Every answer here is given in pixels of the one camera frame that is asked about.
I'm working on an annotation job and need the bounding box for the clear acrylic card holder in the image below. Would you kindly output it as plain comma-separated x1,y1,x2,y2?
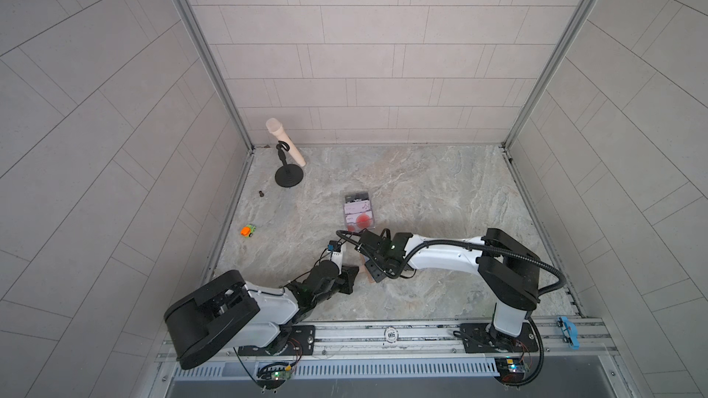
343,192,375,232

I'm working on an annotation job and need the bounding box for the pink leather card wallet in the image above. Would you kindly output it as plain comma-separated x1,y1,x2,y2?
360,255,376,285

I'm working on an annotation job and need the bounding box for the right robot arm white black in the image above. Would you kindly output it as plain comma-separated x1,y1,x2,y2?
347,228,565,352

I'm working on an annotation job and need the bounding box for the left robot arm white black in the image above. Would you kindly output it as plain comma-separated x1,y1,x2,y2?
164,260,360,370

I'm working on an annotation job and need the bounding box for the white card red circle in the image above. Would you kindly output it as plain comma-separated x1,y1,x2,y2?
346,212,374,232

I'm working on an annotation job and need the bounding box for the pink floral VIP card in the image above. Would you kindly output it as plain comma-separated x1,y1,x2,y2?
344,199,372,216

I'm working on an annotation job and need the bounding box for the orange green toy car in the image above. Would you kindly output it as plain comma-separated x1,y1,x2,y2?
240,224,256,237

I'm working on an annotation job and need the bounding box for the black microphone stand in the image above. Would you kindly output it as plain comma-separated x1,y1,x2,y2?
275,140,304,188

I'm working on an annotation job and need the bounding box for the left circuit board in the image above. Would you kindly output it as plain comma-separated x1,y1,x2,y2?
257,362,295,381

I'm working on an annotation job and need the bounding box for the circuit board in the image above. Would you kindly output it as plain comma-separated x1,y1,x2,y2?
257,362,295,381
494,357,528,383

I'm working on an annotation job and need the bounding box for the white ventilation grille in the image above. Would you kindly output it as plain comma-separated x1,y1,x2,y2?
173,357,500,381

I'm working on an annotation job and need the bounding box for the beige microphone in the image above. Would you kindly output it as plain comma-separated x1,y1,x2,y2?
265,118,306,167

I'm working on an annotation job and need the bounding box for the right circuit board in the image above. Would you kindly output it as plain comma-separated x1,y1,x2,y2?
494,357,528,383

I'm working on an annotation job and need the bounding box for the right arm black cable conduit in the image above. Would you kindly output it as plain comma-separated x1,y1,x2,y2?
336,228,568,388

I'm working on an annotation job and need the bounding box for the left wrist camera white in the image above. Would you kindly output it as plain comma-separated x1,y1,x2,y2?
327,240,345,270

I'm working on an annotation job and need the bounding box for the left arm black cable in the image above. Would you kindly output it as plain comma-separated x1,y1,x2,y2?
275,242,344,294

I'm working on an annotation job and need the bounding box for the blue clip on rail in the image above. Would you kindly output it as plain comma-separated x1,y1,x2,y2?
558,316,581,350

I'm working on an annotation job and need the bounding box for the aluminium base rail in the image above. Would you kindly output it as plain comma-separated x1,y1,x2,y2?
157,320,618,363

